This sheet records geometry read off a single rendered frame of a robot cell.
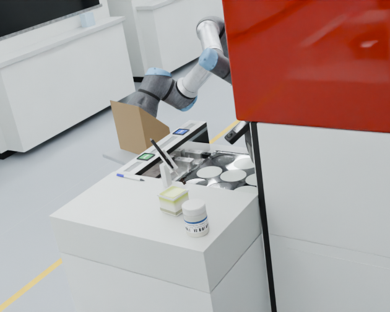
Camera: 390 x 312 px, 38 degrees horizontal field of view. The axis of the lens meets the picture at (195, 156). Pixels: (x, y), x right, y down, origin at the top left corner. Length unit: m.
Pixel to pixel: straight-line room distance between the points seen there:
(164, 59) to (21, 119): 2.19
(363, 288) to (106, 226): 0.84
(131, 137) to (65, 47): 2.92
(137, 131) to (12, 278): 1.39
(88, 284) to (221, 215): 0.57
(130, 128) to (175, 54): 4.28
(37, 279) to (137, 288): 1.67
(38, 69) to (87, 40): 0.69
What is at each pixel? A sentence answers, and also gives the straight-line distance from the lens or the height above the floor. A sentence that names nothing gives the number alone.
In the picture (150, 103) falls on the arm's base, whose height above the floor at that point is 1.05.
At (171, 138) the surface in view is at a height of 0.96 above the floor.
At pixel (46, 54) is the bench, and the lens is 5.33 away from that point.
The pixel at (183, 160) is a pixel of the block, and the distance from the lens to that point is 2.31.
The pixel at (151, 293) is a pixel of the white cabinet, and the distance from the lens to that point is 1.85.
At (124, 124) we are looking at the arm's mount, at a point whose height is 0.97.
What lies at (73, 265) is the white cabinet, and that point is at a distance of 2.05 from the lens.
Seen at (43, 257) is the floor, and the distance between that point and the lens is 3.69.
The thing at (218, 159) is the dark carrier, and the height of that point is 0.90.
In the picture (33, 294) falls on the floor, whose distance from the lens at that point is 3.38.
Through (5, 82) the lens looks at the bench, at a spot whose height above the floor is 0.72.
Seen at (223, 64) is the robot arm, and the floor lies 1.32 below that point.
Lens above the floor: 1.86
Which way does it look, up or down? 24 degrees down
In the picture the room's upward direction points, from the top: 9 degrees counter-clockwise
